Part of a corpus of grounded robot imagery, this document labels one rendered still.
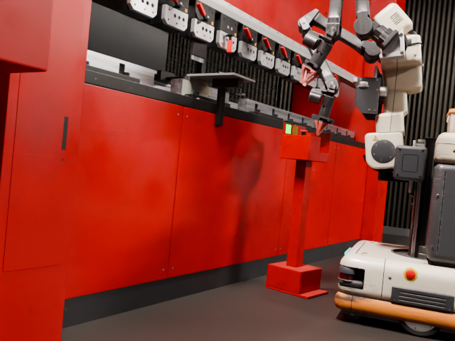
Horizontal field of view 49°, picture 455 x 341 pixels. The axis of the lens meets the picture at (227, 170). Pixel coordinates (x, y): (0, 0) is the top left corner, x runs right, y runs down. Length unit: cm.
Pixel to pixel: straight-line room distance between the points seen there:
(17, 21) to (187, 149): 166
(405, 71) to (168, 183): 115
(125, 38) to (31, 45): 227
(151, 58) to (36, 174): 155
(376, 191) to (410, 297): 216
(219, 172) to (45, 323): 109
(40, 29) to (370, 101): 189
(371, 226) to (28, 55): 385
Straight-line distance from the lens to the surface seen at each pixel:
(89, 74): 177
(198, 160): 221
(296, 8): 326
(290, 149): 249
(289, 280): 251
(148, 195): 199
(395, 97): 237
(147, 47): 292
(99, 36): 268
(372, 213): 422
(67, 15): 161
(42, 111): 153
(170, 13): 225
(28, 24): 54
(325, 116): 257
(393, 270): 213
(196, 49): 242
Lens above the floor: 60
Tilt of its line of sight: 1 degrees down
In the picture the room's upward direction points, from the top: 5 degrees clockwise
